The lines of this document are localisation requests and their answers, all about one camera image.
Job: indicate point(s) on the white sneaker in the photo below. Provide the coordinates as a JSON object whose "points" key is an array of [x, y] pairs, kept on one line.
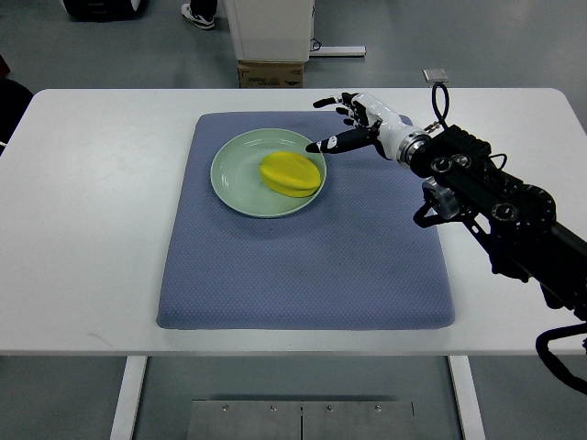
{"points": [[201, 22]]}

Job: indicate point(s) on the white table leg left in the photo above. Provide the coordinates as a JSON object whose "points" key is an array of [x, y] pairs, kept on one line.
{"points": [[128, 400]]}

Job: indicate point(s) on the small grey floor plate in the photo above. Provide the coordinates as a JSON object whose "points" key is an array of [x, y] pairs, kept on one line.
{"points": [[435, 75]]}

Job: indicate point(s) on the light green plate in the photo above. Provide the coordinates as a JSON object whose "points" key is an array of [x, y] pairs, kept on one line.
{"points": [[235, 174]]}

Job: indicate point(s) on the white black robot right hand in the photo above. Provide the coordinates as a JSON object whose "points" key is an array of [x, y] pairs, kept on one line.
{"points": [[372, 123]]}

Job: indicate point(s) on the white cabinet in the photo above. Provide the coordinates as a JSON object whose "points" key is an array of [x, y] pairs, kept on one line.
{"points": [[271, 30]]}

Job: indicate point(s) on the black white wheeled object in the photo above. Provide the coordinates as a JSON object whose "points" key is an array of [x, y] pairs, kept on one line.
{"points": [[103, 10]]}

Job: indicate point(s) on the yellow starfruit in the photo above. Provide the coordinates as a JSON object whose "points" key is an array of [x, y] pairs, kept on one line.
{"points": [[290, 174]]}

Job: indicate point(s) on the cardboard box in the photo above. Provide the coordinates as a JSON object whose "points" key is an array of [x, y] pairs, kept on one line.
{"points": [[270, 75]]}

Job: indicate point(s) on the blue quilted mat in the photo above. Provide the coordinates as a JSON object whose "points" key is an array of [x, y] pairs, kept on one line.
{"points": [[352, 259]]}

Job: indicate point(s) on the dark object at left edge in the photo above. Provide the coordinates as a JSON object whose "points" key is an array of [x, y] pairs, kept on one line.
{"points": [[15, 99]]}

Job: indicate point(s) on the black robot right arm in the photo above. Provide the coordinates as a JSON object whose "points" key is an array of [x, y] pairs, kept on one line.
{"points": [[514, 222]]}

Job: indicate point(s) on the white table leg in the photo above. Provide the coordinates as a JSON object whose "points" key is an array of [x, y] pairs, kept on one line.
{"points": [[128, 400], [466, 398]]}

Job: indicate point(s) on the white floor rail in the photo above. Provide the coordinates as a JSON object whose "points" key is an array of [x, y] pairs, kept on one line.
{"points": [[338, 52]]}

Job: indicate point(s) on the white table leg right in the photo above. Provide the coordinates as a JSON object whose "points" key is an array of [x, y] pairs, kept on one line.
{"points": [[466, 398]]}

